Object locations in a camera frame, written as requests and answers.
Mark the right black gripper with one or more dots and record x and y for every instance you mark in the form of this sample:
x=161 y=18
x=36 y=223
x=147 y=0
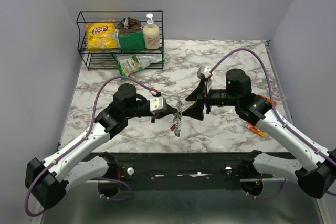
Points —
x=196 y=110

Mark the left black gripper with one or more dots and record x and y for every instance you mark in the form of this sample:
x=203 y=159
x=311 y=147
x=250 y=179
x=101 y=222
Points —
x=168 y=110

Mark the orange packet near arm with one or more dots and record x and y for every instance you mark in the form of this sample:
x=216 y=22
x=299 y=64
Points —
x=255 y=129

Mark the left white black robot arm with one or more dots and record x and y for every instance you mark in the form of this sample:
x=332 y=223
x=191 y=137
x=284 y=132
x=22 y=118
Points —
x=50 y=179

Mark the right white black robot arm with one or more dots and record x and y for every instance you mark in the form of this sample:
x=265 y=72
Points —
x=313 y=165

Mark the green white snack bag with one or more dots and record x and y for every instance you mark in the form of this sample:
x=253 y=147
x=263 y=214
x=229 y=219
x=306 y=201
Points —
x=130 y=63

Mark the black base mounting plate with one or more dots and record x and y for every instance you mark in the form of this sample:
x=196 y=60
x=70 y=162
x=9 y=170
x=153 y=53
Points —
x=183 y=171

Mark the cream soap pump bottle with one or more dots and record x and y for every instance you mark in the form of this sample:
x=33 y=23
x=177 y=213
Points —
x=151 y=33

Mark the green brown snack bag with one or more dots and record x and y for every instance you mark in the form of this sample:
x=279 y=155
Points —
x=128 y=35

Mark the yellow Lays chips bag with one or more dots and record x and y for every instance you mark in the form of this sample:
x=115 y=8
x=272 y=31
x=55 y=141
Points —
x=100 y=35

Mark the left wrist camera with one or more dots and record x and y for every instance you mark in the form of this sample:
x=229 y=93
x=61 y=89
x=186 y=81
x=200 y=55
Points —
x=157 y=104

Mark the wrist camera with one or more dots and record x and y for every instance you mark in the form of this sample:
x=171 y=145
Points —
x=204 y=73
x=157 y=104

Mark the aluminium rail frame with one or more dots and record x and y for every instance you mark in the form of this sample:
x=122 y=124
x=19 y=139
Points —
x=312 y=166

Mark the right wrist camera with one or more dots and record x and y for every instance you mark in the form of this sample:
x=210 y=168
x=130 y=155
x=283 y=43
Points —
x=204 y=73

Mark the black wire shelf rack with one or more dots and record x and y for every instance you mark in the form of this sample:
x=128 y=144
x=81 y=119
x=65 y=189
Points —
x=103 y=60

